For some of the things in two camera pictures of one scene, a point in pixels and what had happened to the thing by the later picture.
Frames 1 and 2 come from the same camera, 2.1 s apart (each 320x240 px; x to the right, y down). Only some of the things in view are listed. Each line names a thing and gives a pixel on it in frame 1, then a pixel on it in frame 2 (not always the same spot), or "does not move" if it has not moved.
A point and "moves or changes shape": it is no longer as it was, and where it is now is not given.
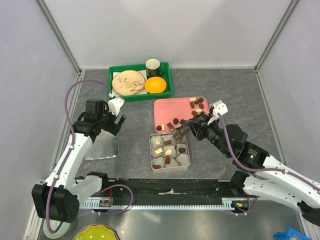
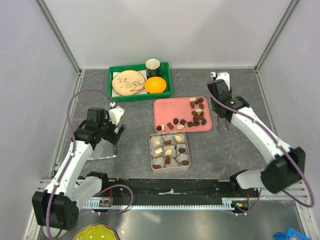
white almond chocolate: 168,152 does not move
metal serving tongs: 179,131 moves or changes shape
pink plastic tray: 170,112 does not move
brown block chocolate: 167,160 does not move
